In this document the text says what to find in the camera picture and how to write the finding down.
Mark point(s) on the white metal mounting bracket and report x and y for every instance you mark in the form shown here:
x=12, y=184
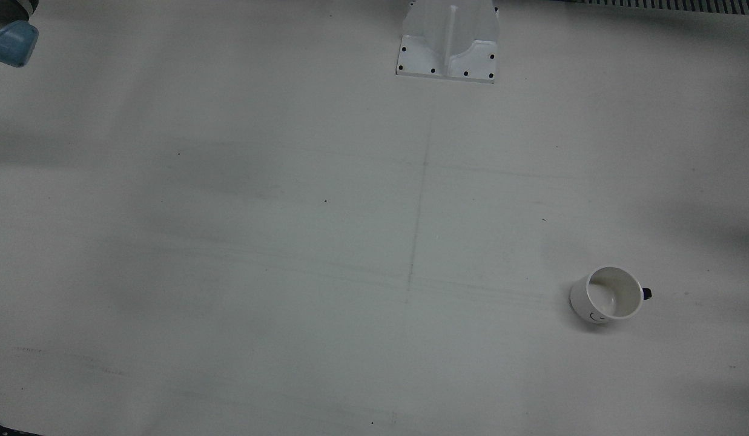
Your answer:
x=447, y=48

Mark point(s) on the ribbed metal rail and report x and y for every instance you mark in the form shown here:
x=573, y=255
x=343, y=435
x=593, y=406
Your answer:
x=671, y=5

